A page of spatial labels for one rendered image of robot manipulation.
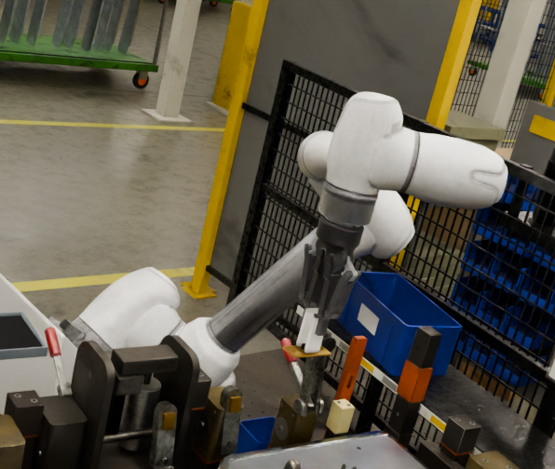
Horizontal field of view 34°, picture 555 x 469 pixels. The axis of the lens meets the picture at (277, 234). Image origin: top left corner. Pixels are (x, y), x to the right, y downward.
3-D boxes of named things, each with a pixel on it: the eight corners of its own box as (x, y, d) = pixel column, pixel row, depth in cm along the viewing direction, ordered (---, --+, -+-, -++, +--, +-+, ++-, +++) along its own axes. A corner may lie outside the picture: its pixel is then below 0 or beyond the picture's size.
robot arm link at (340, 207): (356, 179, 156) (346, 211, 158) (314, 176, 151) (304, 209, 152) (389, 197, 149) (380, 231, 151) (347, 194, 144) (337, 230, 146)
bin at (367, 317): (391, 376, 212) (406, 326, 208) (331, 315, 237) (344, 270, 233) (448, 375, 220) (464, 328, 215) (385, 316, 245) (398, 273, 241)
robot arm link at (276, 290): (147, 346, 236) (207, 407, 238) (126, 374, 221) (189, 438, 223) (369, 150, 210) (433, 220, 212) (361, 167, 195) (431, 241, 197)
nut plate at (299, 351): (293, 357, 155) (295, 351, 154) (280, 347, 158) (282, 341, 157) (331, 355, 160) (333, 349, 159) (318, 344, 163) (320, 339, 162)
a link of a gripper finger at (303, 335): (308, 310, 156) (305, 308, 157) (297, 346, 158) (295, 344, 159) (321, 309, 158) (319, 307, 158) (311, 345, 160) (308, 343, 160)
